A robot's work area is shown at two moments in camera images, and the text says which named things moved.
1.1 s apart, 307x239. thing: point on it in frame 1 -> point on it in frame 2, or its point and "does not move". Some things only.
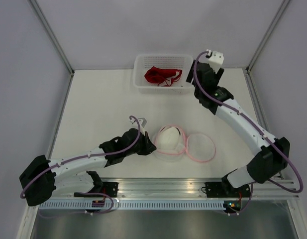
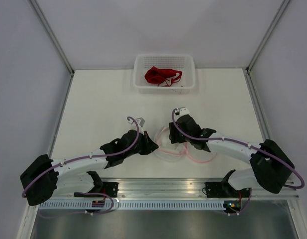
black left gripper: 149,147 does not move
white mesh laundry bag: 171,143 does not move
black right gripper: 218,75 -> 172,135
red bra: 165,76 does not move
